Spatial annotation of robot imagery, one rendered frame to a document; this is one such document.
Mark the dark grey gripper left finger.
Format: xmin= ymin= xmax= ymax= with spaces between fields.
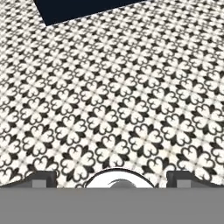
xmin=6 ymin=171 xmax=58 ymax=189

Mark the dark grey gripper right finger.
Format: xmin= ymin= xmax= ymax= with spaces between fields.
xmin=166 ymin=171 xmax=219 ymax=189

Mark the white round object black rim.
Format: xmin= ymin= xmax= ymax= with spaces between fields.
xmin=83 ymin=168 xmax=156 ymax=189

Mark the dark navy cabinet base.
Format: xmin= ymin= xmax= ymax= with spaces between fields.
xmin=32 ymin=0 xmax=149 ymax=27

